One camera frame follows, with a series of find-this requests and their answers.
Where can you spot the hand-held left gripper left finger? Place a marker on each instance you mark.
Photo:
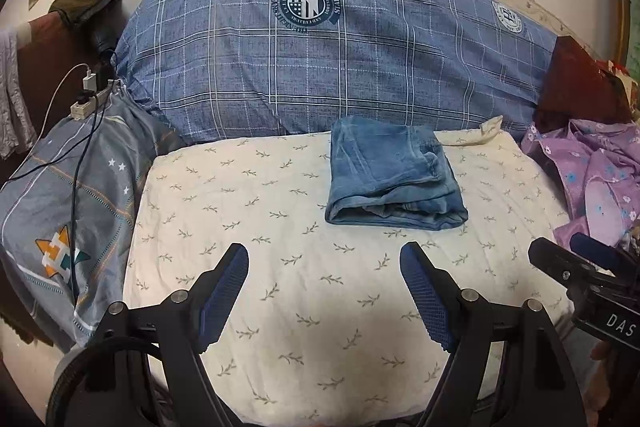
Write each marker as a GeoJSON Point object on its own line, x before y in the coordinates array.
{"type": "Point", "coordinates": [220, 302]}

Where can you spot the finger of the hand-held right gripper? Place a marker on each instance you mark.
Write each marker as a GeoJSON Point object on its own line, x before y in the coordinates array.
{"type": "Point", "coordinates": [557, 259]}
{"type": "Point", "coordinates": [595, 249]}

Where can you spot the olive green cloth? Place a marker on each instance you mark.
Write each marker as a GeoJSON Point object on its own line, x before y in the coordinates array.
{"type": "Point", "coordinates": [82, 2]}

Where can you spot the purple floral garment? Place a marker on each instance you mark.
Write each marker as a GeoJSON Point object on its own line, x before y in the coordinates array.
{"type": "Point", "coordinates": [595, 172]}

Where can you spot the red-brown wooden board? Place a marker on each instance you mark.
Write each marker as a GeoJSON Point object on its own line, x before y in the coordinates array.
{"type": "Point", "coordinates": [575, 87]}

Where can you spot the white charger plug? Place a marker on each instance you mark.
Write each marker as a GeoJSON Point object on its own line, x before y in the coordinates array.
{"type": "Point", "coordinates": [90, 83]}

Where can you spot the blue denim pants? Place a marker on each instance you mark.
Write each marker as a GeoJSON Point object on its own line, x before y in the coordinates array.
{"type": "Point", "coordinates": [395, 177]}

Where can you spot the dark cloth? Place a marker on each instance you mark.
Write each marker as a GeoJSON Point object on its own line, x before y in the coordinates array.
{"type": "Point", "coordinates": [105, 34]}

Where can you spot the grey hanging cloth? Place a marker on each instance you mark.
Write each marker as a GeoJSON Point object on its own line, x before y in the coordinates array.
{"type": "Point", "coordinates": [12, 97]}

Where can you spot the cream leaf-print blanket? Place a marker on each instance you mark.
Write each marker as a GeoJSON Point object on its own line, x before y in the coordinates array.
{"type": "Point", "coordinates": [300, 257]}

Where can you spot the white power strip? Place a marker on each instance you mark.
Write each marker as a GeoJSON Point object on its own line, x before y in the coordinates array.
{"type": "Point", "coordinates": [87, 107]}

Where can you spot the grey patterned blanket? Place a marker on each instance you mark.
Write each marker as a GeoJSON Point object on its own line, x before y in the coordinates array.
{"type": "Point", "coordinates": [60, 197]}

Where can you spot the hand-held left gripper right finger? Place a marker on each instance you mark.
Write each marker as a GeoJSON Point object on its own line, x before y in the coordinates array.
{"type": "Point", "coordinates": [430, 302]}

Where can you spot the blue plaid quilt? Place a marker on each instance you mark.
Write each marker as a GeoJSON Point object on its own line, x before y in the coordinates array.
{"type": "Point", "coordinates": [325, 67]}

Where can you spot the brown wooden furniture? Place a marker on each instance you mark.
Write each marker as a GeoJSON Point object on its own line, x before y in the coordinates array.
{"type": "Point", "coordinates": [47, 72]}

